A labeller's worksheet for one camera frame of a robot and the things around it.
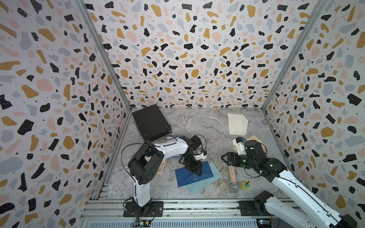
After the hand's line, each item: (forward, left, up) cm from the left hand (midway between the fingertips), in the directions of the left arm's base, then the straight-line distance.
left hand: (199, 173), depth 83 cm
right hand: (+3, -13, +12) cm, 18 cm away
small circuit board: (-23, +31, -4) cm, 39 cm away
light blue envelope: (-7, +3, -4) cm, 8 cm away
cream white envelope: (+40, -33, -4) cm, 52 cm away
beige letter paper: (+3, +23, -1) cm, 23 cm away
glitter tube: (-8, -19, 0) cm, 20 cm away
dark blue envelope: (-2, +8, -1) cm, 8 cm away
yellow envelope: (+27, -41, -4) cm, 49 cm away
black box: (+38, +34, 0) cm, 51 cm away
